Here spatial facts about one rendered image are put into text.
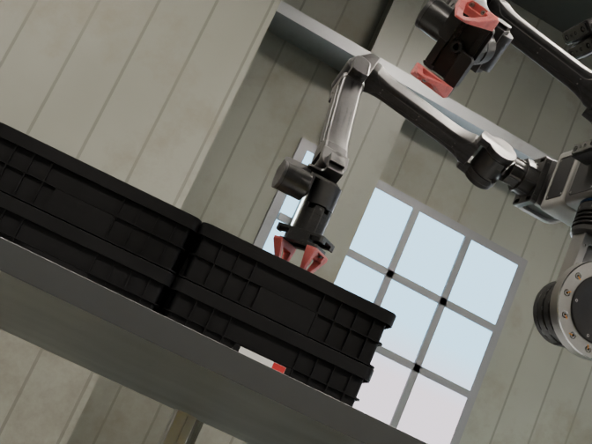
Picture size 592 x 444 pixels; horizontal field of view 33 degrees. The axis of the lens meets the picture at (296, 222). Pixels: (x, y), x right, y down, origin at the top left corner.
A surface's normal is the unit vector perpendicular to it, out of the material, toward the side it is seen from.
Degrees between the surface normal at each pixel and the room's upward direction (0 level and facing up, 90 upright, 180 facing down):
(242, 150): 90
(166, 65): 90
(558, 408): 90
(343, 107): 52
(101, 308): 90
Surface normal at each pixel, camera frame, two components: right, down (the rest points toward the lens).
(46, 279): 0.32, -0.13
